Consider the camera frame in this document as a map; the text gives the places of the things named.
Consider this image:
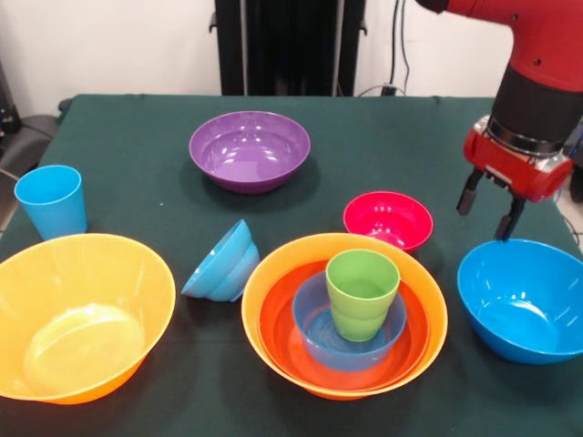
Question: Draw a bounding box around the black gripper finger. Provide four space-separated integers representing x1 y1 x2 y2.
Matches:
495 193 527 242
456 168 485 217

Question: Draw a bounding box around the green cup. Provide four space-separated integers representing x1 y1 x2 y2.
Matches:
325 249 402 343

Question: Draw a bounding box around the pink bowl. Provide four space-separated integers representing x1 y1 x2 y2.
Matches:
343 190 435 254

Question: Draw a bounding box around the large blue bowl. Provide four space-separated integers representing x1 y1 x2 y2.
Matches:
457 239 583 366

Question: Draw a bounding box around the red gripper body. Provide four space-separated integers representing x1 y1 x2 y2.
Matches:
463 116 575 203

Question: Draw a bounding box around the purple bowl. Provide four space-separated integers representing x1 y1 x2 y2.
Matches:
189 111 312 195

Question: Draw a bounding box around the large orange bowl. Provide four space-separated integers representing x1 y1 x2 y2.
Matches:
0 233 177 405
241 233 449 401

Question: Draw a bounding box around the red-orange bowl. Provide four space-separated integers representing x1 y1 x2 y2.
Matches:
259 259 431 393

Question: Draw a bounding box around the black office chair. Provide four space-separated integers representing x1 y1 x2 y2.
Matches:
0 62 74 178
530 107 583 174

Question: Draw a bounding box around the black hanging cable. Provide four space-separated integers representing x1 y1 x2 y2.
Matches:
394 0 411 96

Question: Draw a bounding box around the blue cup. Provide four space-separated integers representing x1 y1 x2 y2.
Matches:
14 165 88 241

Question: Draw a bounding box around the small light blue bowl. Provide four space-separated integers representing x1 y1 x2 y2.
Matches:
181 218 261 303

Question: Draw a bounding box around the medium blue bowl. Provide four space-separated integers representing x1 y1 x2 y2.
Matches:
291 273 408 372

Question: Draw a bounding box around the dark green tablecloth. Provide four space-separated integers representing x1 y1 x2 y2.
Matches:
0 95 583 437

